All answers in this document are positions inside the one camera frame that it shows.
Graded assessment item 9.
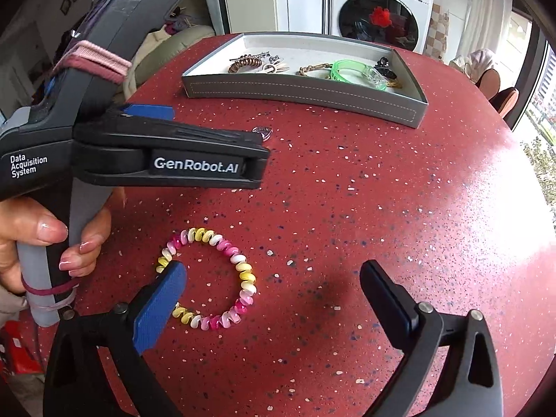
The dark red rubber band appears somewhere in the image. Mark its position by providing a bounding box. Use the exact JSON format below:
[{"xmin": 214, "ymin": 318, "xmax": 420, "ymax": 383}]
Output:
[{"xmin": 22, "ymin": 276, "xmax": 81, "ymax": 310}]

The red box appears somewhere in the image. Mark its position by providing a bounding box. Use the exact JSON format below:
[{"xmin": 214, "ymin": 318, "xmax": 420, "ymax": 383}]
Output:
[{"xmin": 0, "ymin": 319, "xmax": 44, "ymax": 374}]

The red handled mop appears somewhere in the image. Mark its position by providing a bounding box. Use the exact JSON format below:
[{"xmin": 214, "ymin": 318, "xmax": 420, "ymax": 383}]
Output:
[{"xmin": 304, "ymin": 0, "xmax": 335, "ymax": 35}]

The white curtain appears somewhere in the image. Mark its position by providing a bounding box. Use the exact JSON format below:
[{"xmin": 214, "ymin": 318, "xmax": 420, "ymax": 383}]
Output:
[{"xmin": 463, "ymin": 0, "xmax": 515, "ymax": 66}]

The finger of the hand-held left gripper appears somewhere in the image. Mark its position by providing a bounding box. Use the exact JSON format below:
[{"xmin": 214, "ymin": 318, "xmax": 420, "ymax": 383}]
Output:
[
  {"xmin": 72, "ymin": 108, "xmax": 271, "ymax": 189},
  {"xmin": 115, "ymin": 103, "xmax": 174, "ymax": 121}
]

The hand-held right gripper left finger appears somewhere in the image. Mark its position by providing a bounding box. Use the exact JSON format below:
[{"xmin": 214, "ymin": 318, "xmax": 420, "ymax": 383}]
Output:
[{"xmin": 42, "ymin": 261, "xmax": 188, "ymax": 417}]

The brown spiral hair tie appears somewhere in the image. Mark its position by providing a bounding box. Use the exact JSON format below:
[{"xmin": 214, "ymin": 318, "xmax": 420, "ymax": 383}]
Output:
[{"xmin": 229, "ymin": 54, "xmax": 264, "ymax": 74}]

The person's left forearm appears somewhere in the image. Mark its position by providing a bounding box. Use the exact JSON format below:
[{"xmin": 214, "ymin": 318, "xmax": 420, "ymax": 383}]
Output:
[{"xmin": 0, "ymin": 287, "xmax": 31, "ymax": 328}]

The person's left hand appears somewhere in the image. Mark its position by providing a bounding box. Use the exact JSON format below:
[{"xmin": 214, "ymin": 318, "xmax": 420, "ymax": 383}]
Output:
[{"xmin": 0, "ymin": 197, "xmax": 113, "ymax": 294}]

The checkered patterned cloth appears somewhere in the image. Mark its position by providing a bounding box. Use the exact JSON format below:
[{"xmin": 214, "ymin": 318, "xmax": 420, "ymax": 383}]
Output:
[{"xmin": 425, "ymin": 3, "xmax": 450, "ymax": 62}]

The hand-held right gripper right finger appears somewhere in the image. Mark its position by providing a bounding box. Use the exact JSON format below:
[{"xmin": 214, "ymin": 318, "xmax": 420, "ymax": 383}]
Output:
[{"xmin": 360, "ymin": 260, "xmax": 505, "ymax": 417}]

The pink elastic band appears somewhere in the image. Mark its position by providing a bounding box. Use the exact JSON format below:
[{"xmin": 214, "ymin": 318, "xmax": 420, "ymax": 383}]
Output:
[{"xmin": 52, "ymin": 40, "xmax": 133, "ymax": 84}]

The orange brown chair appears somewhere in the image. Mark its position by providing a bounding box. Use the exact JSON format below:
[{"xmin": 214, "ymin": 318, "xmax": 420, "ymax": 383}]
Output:
[
  {"xmin": 495, "ymin": 87, "xmax": 520, "ymax": 118},
  {"xmin": 475, "ymin": 69, "xmax": 501, "ymax": 101}
]

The grey jewelry tray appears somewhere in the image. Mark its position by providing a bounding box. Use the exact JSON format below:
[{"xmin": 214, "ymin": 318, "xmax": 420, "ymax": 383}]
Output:
[{"xmin": 181, "ymin": 32, "xmax": 429, "ymax": 129}]

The green translucent bangle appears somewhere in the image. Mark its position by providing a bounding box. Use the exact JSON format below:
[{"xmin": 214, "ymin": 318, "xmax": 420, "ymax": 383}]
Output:
[{"xmin": 329, "ymin": 59, "xmax": 388, "ymax": 92}]

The beige garment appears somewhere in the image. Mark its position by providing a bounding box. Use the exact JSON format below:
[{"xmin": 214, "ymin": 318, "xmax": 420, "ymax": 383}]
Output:
[{"xmin": 449, "ymin": 49, "xmax": 498, "ymax": 83}]

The pink yellow spiral hair tie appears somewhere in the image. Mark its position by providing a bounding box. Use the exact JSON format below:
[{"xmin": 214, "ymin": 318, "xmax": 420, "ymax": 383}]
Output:
[{"xmin": 156, "ymin": 227, "xmax": 258, "ymax": 331}]

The cream leather sofa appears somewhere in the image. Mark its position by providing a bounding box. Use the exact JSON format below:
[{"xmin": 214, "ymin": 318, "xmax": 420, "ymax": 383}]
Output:
[{"xmin": 124, "ymin": 24, "xmax": 215, "ymax": 98}]

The pile of clothes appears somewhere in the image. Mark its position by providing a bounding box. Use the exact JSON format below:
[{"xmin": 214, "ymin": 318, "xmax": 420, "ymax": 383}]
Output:
[{"xmin": 164, "ymin": 8, "xmax": 194, "ymax": 35}]

